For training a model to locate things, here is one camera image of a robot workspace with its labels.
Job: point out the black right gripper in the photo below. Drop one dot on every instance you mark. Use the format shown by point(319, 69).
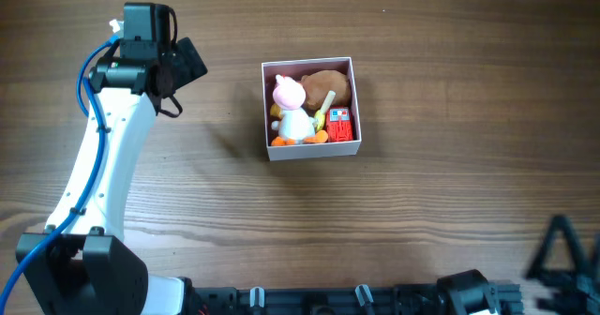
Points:
point(563, 277)

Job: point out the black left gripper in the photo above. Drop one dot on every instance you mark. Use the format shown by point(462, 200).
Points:
point(189, 64)

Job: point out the white box pink interior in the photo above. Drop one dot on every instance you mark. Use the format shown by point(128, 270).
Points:
point(297, 69)

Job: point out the pink hat duck toy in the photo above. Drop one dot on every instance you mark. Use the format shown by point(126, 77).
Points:
point(288, 93)

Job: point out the white plush duck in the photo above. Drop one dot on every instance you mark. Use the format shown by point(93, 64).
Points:
point(297, 127)

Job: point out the brown plush capybara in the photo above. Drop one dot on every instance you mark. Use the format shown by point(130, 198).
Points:
point(319, 84)

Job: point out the yellow toy rattle drum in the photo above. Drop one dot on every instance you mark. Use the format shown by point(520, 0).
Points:
point(323, 109)

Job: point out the red toy fire truck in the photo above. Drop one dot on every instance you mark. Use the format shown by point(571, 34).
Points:
point(339, 125)

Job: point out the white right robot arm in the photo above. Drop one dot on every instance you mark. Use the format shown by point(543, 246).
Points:
point(470, 293)

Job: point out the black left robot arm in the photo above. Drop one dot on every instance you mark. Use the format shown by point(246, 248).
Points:
point(79, 263)

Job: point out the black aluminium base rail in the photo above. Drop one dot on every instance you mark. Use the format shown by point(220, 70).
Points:
point(362, 299)

